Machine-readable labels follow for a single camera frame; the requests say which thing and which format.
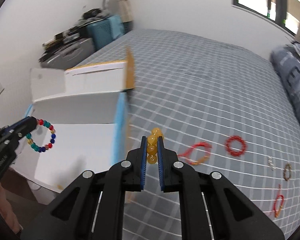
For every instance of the grey checked bed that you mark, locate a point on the grey checked bed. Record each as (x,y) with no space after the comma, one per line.
(215,85)

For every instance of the grey suitcase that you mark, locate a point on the grey suitcase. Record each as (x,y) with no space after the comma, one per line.
(70,52)

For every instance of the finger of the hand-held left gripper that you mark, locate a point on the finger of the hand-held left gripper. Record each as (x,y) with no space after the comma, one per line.
(20,122)
(25,127)

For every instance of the stack of black boxes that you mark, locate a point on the stack of black boxes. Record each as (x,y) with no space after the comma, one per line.
(62,38)

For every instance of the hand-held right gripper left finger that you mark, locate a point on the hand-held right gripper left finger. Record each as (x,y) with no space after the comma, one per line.
(143,166)

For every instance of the blue suitcase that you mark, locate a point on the blue suitcase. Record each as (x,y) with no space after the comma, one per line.
(105,32)

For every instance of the white cardboard box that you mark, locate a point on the white cardboard box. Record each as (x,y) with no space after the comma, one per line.
(85,130)

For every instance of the dark clothes pile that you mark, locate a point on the dark clothes pile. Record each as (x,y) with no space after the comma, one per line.
(93,14)

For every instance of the silver earring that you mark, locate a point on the silver earring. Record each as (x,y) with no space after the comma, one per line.
(270,160)
(273,167)

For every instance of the beige curtain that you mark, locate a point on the beige curtain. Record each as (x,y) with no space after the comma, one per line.
(125,2)

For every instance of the person's left hand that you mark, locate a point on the person's left hand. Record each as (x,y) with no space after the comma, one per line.
(6,210)

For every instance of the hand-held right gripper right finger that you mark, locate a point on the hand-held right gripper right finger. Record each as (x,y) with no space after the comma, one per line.
(160,166)

